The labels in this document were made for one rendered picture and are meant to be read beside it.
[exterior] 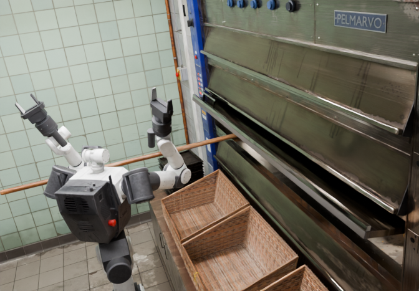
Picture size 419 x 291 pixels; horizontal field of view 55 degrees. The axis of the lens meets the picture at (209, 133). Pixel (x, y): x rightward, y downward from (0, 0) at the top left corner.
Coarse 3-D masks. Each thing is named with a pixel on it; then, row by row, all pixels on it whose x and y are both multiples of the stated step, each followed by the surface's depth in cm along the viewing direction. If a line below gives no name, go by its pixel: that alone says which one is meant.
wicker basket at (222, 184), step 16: (208, 176) 297; (224, 176) 287; (176, 192) 292; (208, 192) 301; (224, 192) 287; (176, 208) 297; (192, 208) 301; (208, 208) 299; (224, 208) 286; (240, 208) 249; (176, 224) 284; (192, 224) 282; (208, 224) 246; (176, 240) 258
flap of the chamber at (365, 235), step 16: (208, 112) 249; (224, 112) 245; (256, 128) 217; (272, 144) 193; (272, 160) 173; (288, 160) 174; (304, 160) 175; (288, 176) 161; (320, 176) 159; (336, 192) 146; (352, 192) 147; (352, 208) 135; (368, 208) 136; (352, 224) 125; (384, 224) 126; (400, 224) 127
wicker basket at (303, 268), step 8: (304, 264) 193; (296, 272) 192; (304, 272) 193; (312, 272) 187; (280, 280) 190; (288, 280) 192; (296, 280) 194; (304, 280) 193; (312, 280) 186; (264, 288) 189; (272, 288) 190; (280, 288) 192; (288, 288) 193; (296, 288) 195; (304, 288) 193; (312, 288) 186
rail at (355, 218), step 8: (208, 104) 253; (216, 112) 236; (224, 120) 224; (240, 128) 207; (248, 136) 196; (256, 144) 187; (264, 152) 180; (272, 152) 176; (280, 160) 167; (288, 168) 161; (296, 176) 155; (304, 176) 152; (312, 184) 146; (320, 192) 141; (328, 200) 137; (336, 200) 135; (336, 208) 133; (344, 208) 130; (352, 216) 125; (360, 224) 122; (368, 224) 121
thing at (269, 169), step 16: (224, 128) 283; (240, 144) 254; (256, 160) 231; (272, 176) 214; (288, 192) 199; (304, 192) 192; (320, 208) 178; (336, 224) 165; (352, 240) 155; (368, 240) 154; (368, 256) 146; (384, 256) 145; (384, 272) 140; (400, 272) 136
